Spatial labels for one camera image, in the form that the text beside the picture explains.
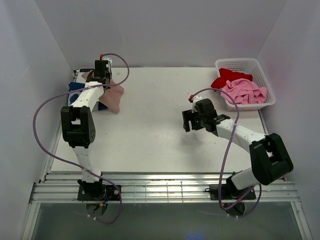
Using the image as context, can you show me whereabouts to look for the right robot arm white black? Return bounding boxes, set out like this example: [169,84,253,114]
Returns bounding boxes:
[182,96,294,199]

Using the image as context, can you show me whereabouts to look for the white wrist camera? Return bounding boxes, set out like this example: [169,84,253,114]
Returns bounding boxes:
[188,95,203,113]
[99,54,113,68]

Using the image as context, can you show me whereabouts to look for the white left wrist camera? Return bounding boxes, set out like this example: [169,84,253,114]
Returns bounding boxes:
[99,54,113,68]

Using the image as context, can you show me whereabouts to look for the red t-shirt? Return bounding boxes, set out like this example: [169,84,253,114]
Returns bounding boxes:
[210,68,253,89]

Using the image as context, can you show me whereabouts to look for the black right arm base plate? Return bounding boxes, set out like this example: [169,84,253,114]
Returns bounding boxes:
[204,184,256,200]

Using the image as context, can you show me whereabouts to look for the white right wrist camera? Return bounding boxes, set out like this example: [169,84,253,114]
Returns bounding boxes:
[188,95,203,113]

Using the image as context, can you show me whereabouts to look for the bright pink t-shirt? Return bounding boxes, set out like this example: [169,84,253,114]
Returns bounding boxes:
[220,78,268,105]

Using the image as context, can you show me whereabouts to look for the folded blue printed t-shirt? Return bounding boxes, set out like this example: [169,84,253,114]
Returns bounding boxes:
[66,81,109,113]

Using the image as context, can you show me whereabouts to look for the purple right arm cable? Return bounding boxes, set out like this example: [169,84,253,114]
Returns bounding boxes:
[193,87,263,218]

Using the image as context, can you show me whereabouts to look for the dusty pink printed t-shirt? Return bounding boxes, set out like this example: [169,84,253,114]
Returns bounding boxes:
[73,78,124,114]

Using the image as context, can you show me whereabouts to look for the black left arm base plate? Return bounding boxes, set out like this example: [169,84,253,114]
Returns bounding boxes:
[76,184,122,202]

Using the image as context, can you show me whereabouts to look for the white plastic laundry basket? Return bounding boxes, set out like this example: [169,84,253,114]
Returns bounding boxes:
[215,58,276,111]

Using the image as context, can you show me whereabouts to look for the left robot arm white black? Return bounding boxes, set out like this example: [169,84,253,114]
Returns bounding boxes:
[60,58,112,200]

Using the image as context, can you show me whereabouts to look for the aluminium table frame rails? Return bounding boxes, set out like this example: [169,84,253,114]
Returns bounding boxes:
[29,172,301,204]

